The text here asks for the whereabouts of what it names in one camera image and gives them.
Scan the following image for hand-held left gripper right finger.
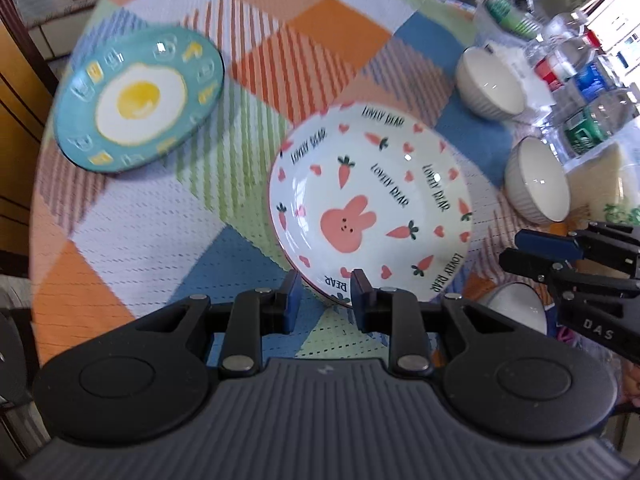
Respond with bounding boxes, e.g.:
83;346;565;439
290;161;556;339
350;269;548;378

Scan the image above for white ribbed bowl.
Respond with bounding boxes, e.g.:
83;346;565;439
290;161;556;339
454;46;527;122
479;282;551;336
503;136;572;226

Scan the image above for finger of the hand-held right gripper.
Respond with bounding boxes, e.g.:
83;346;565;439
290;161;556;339
515;221;640;278
499;247;640;311

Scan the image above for pale yellow packet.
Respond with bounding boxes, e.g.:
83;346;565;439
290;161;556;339
565;142;640;225

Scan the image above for white bunny carrot plate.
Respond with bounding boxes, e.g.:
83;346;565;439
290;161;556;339
267;101;475;307

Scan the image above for patchwork tablecloth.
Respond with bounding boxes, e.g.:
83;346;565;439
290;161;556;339
29;0;573;363

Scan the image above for red label water bottle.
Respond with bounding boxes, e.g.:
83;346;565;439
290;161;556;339
525;42;601;92

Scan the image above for green packets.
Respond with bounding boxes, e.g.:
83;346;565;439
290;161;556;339
487;0;542;40

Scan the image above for clear plastic basket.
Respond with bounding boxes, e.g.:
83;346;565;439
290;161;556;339
475;0;547;46

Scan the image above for blue label water bottle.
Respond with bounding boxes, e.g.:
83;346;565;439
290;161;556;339
550;60;623;107

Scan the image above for teal fried egg plate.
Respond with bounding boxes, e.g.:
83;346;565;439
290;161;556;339
52;25;226;176

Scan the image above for wooden cabinet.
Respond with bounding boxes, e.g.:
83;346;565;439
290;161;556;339
0;25;57;276

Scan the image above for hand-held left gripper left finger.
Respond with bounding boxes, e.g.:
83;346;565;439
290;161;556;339
135;271;302;380

